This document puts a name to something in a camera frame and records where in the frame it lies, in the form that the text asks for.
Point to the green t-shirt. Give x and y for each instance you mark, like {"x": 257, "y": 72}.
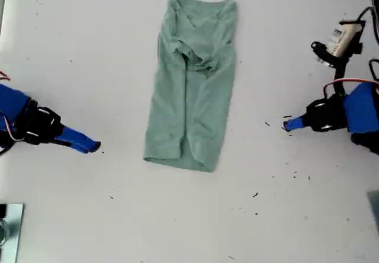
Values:
{"x": 204, "y": 103}

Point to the black camera stalk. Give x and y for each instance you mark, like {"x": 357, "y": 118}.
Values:
{"x": 340, "y": 70}

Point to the pale camera box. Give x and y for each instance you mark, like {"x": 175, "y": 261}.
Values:
{"x": 345, "y": 38}

